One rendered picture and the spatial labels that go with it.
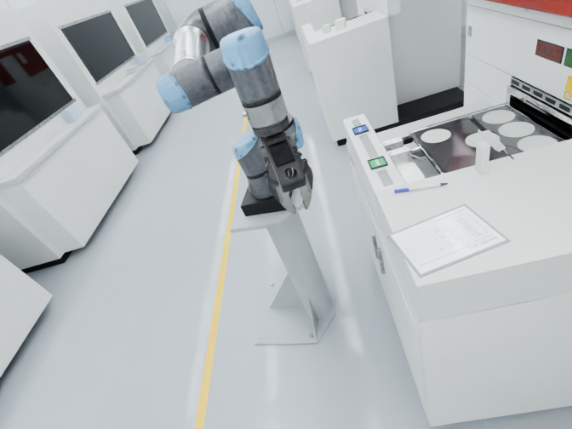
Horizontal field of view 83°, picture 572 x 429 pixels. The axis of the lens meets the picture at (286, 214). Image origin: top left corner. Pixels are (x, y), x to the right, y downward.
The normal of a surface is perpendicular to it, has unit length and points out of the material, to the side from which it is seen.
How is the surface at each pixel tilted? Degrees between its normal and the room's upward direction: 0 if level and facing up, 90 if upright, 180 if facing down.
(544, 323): 90
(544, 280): 90
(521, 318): 90
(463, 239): 0
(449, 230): 0
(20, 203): 90
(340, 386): 0
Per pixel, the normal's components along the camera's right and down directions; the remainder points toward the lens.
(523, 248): -0.30, -0.73
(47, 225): 0.04, 0.62
